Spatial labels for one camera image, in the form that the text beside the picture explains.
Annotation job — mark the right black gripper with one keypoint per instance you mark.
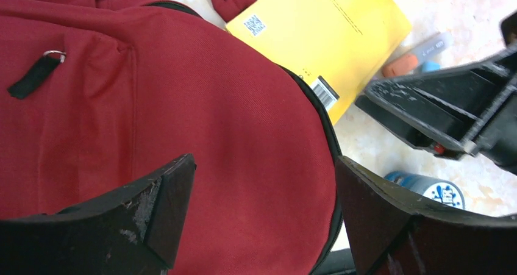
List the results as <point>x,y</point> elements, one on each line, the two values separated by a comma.
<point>466,110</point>

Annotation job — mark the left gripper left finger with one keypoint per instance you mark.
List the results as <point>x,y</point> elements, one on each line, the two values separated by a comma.
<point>133,229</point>

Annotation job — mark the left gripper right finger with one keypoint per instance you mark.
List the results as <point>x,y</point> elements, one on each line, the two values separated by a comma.
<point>392,230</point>

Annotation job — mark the blue highlighter pen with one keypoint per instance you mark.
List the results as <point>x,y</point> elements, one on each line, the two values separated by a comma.
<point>429,66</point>

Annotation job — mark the orange highlighter pen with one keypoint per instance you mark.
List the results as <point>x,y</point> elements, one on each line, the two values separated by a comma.
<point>417,55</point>

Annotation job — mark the round blue patterned tin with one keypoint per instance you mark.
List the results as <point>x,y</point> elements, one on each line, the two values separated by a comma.
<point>439,190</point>

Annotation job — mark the yellow notebook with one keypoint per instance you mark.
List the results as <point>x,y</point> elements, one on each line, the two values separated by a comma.
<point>335,46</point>

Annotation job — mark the red student backpack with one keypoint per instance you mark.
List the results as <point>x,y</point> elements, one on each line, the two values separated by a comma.
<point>96,94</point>

